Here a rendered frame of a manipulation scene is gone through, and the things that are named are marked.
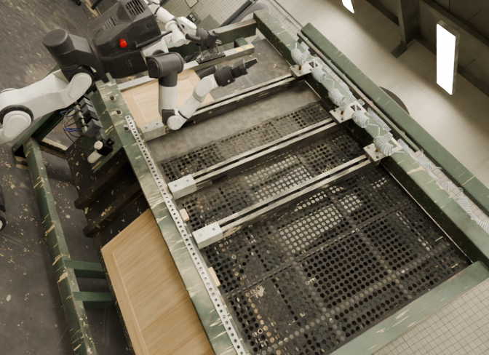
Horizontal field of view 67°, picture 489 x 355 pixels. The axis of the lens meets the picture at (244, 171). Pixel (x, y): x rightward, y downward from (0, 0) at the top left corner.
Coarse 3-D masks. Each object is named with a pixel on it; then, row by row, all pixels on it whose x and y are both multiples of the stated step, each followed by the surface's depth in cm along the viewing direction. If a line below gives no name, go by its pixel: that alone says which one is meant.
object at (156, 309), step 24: (144, 216) 212; (120, 240) 215; (144, 240) 208; (120, 264) 210; (144, 264) 203; (168, 264) 196; (120, 288) 205; (144, 288) 198; (168, 288) 191; (144, 312) 194; (168, 312) 187; (192, 312) 181; (144, 336) 189; (168, 336) 183; (192, 336) 177
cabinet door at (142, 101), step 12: (192, 72) 243; (156, 84) 235; (180, 84) 236; (192, 84) 237; (132, 96) 229; (144, 96) 230; (156, 96) 230; (180, 96) 230; (132, 108) 223; (144, 108) 223; (156, 108) 224; (144, 120) 218
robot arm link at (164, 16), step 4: (152, 4) 216; (152, 8) 217; (156, 8) 220; (160, 8) 221; (156, 12) 220; (160, 12) 220; (164, 12) 221; (168, 12) 223; (160, 16) 221; (164, 16) 221; (168, 16) 222; (172, 16) 223; (160, 20) 224; (164, 20) 223; (168, 20) 222
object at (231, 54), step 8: (248, 48) 256; (232, 56) 253; (240, 56) 257; (184, 64) 244; (192, 64) 244; (200, 64) 245; (208, 64) 248; (136, 80) 234; (144, 80) 235; (152, 80) 236; (120, 88) 230; (128, 88) 231
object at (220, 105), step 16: (304, 64) 236; (272, 80) 232; (288, 80) 233; (304, 80) 239; (240, 96) 223; (256, 96) 228; (208, 112) 218; (224, 112) 225; (144, 128) 207; (160, 128) 208
